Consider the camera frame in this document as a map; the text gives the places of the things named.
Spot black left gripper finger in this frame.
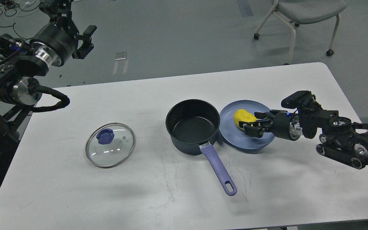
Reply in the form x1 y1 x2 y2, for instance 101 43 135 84
39 0 73 29
72 25 97 59

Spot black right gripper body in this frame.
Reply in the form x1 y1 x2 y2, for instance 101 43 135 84
268 111 295 141

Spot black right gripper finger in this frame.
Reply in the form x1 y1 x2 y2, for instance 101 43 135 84
238 119 272 138
254 110 280 121

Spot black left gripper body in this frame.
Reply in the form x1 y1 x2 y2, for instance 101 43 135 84
30 21 79 66

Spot yellow potato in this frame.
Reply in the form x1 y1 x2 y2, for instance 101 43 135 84
233 109 257 131

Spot glass lid with blue knob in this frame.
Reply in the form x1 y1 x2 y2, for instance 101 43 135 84
85 123 135 168

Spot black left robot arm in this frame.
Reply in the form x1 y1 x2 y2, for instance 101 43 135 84
0 0 97 186

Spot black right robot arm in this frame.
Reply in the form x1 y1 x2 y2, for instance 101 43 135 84
237 90 368 169

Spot blue plate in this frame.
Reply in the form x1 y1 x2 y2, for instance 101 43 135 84
219 100 275 150

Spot grey office chair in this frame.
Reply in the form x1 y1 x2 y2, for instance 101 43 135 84
254 0 347 65

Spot white floor cable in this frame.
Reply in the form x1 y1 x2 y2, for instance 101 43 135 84
15 0 85 18

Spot black floor cable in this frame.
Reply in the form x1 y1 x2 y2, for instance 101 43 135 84
0 0 47 40

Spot dark pot with purple handle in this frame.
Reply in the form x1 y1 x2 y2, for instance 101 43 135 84
165 99 237 196

